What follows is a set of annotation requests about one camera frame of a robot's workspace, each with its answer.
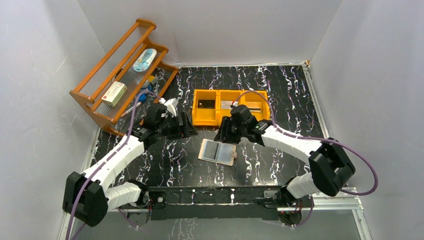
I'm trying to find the white leather card holder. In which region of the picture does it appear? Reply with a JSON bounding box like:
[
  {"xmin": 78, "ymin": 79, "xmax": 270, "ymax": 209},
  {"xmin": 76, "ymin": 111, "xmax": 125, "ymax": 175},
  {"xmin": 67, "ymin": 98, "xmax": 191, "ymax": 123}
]
[{"xmin": 198, "ymin": 138, "xmax": 237, "ymax": 166}]

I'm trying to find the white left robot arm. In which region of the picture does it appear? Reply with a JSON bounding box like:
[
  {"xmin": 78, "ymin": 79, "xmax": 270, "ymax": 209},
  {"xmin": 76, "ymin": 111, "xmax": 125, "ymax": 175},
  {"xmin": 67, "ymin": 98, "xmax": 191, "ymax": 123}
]
[{"xmin": 62, "ymin": 103, "xmax": 198, "ymax": 227}]

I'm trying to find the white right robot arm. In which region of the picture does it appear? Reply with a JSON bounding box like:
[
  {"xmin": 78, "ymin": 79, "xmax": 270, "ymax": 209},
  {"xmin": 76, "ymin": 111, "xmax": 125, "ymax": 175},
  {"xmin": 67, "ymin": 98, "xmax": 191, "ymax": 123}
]
[{"xmin": 214, "ymin": 105, "xmax": 356, "ymax": 205}]

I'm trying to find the silver card in tray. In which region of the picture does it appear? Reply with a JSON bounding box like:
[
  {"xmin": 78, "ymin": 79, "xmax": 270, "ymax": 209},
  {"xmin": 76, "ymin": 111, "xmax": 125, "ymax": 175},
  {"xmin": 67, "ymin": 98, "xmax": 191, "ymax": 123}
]
[{"xmin": 220, "ymin": 100, "xmax": 238, "ymax": 110}]

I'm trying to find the white marker pen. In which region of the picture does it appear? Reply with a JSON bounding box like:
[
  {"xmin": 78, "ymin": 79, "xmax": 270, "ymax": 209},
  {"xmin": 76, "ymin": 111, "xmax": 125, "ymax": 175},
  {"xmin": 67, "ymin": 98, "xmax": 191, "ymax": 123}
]
[{"xmin": 120, "ymin": 101, "xmax": 141, "ymax": 118}]

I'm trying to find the blue cube block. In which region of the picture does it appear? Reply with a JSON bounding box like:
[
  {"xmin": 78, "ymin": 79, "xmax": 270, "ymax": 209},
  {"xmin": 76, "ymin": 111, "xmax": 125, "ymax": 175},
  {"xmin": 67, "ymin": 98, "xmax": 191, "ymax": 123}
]
[{"xmin": 137, "ymin": 93, "xmax": 147, "ymax": 103}]

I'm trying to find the yellow three-compartment plastic tray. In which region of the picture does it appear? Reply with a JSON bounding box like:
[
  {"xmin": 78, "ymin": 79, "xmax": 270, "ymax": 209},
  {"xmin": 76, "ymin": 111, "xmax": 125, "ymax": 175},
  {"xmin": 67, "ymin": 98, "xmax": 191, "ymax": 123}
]
[{"xmin": 192, "ymin": 89, "xmax": 271, "ymax": 127}]

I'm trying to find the blue white tape roll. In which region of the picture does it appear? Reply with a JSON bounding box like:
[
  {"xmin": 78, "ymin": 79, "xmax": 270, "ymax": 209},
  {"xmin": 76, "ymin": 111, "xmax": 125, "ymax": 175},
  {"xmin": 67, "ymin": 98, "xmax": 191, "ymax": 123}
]
[{"xmin": 140, "ymin": 79, "xmax": 152, "ymax": 92}]

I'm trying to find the orange wooden shelf rack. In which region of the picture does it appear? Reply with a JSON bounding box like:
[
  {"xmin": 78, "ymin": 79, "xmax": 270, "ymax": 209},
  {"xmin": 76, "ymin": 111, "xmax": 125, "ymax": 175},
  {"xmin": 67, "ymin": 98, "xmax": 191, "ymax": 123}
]
[{"xmin": 69, "ymin": 18, "xmax": 179, "ymax": 136}]

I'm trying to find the white red-print box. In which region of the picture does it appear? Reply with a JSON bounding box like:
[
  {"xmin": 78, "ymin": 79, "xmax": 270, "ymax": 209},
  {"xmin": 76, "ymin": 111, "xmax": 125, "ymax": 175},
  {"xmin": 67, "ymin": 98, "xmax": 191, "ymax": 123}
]
[{"xmin": 101, "ymin": 81, "xmax": 127, "ymax": 107}]

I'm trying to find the light blue oval case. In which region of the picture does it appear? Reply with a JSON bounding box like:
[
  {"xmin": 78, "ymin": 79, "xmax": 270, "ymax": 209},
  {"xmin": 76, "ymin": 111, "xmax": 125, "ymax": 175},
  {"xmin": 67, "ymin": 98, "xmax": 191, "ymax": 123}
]
[{"xmin": 132, "ymin": 48, "xmax": 157, "ymax": 72}]

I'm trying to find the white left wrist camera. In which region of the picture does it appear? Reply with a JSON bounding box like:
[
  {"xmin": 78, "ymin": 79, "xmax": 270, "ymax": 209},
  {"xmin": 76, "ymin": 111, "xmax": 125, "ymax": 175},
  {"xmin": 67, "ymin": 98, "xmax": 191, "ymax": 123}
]
[{"xmin": 158, "ymin": 98, "xmax": 178, "ymax": 117}]

